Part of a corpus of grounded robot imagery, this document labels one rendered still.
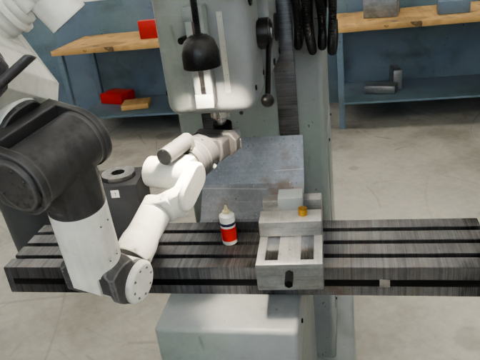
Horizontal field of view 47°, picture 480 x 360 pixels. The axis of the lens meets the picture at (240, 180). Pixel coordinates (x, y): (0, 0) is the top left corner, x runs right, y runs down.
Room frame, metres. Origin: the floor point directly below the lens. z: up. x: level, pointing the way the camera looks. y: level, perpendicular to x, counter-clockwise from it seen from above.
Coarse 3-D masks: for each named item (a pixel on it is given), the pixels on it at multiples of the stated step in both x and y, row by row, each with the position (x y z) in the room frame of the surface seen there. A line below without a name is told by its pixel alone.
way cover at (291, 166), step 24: (264, 144) 1.58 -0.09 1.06; (288, 144) 1.57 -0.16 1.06; (216, 168) 1.59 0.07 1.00; (240, 168) 1.57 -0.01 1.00; (264, 168) 1.55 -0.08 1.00; (288, 168) 1.53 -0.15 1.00; (216, 192) 1.55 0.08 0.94; (240, 192) 1.53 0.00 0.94; (264, 192) 1.51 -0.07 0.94; (216, 216) 1.49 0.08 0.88; (240, 216) 1.47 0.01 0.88
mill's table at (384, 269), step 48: (48, 240) 1.39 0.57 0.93; (192, 240) 1.29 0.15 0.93; (240, 240) 1.26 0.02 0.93; (336, 240) 1.20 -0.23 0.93; (384, 240) 1.17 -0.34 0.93; (432, 240) 1.15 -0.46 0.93; (48, 288) 1.24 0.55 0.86; (192, 288) 1.16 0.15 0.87; (240, 288) 1.13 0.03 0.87; (336, 288) 1.08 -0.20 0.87; (384, 288) 1.06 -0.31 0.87; (432, 288) 1.03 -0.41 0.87
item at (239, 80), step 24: (168, 0) 1.17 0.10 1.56; (216, 0) 1.15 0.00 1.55; (240, 0) 1.15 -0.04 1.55; (168, 24) 1.17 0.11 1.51; (216, 24) 1.15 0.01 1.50; (240, 24) 1.14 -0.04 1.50; (168, 48) 1.17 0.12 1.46; (240, 48) 1.14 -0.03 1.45; (168, 72) 1.18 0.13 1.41; (216, 72) 1.15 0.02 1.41; (240, 72) 1.14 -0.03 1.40; (264, 72) 1.30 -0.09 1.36; (168, 96) 1.19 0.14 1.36; (192, 96) 1.17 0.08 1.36; (240, 96) 1.14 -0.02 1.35
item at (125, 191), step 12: (120, 168) 1.37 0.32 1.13; (132, 168) 1.36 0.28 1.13; (108, 180) 1.31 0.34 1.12; (120, 180) 1.30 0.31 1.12; (132, 180) 1.31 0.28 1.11; (108, 192) 1.29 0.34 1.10; (120, 192) 1.29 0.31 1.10; (132, 192) 1.28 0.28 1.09; (144, 192) 1.34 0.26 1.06; (108, 204) 1.29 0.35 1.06; (120, 204) 1.29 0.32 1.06; (132, 204) 1.28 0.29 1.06; (120, 216) 1.29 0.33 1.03; (132, 216) 1.29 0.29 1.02; (120, 228) 1.29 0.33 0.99
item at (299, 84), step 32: (288, 0) 1.57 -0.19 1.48; (288, 32) 1.57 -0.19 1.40; (288, 64) 1.58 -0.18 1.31; (320, 64) 1.57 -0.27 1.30; (288, 96) 1.58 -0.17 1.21; (320, 96) 1.56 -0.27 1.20; (192, 128) 1.65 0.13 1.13; (256, 128) 1.60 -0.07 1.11; (288, 128) 1.58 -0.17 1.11; (320, 128) 1.56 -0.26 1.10; (320, 160) 1.56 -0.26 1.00; (320, 192) 1.56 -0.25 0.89; (320, 320) 1.57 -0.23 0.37; (320, 352) 1.57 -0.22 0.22
